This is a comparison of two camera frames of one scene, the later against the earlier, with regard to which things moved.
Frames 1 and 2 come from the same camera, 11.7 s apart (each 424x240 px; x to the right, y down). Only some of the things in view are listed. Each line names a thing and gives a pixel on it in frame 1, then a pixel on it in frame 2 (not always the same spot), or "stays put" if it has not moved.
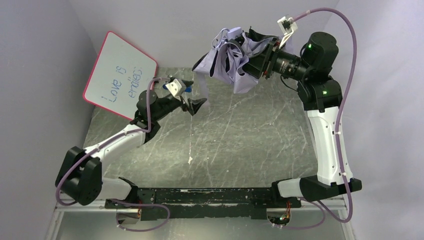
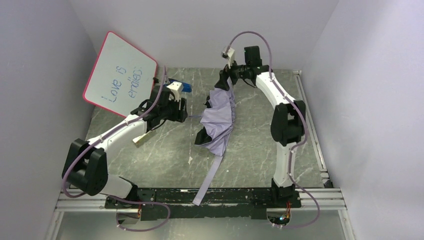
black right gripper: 268,60 to 227,76
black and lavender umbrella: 227,57 to 218,118
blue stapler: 188,89 stays put
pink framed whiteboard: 121,73 stays put
